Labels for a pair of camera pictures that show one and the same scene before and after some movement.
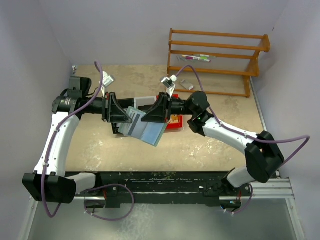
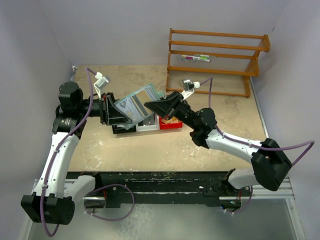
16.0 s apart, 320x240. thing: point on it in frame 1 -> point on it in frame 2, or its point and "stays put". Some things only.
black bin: [125, 103] -> [122, 130]
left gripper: [106, 107] stays put
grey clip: [179, 58] stays put
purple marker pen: [191, 57] stays put
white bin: [145, 103] -> [152, 123]
